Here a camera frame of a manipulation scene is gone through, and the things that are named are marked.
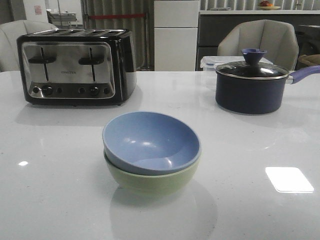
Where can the dark counter unit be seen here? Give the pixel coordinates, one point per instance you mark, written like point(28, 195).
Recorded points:
point(213, 27)

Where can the blue bowl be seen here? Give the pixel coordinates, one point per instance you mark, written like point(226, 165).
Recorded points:
point(150, 143)

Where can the clear plastic food container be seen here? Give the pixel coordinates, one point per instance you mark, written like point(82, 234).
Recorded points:
point(209, 63)

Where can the white armchair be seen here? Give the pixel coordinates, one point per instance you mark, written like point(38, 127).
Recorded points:
point(9, 33)

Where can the fruit plate on counter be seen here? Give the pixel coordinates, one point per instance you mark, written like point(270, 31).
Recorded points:
point(267, 6)

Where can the glass pot lid blue knob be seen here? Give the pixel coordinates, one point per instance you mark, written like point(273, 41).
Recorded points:
point(252, 67)

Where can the black chrome toaster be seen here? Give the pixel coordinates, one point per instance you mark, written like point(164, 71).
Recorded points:
point(78, 67)

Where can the dark blue saucepan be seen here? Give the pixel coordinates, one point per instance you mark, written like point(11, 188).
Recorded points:
point(256, 94)

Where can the white drawer cabinet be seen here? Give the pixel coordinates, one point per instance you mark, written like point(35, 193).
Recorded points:
point(175, 34)

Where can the green bowl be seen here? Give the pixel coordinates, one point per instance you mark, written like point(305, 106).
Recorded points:
point(153, 185)

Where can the brown cushion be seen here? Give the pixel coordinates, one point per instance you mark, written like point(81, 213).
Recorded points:
point(308, 60)

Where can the beige upholstered chair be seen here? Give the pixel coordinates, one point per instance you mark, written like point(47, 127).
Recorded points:
point(276, 37)

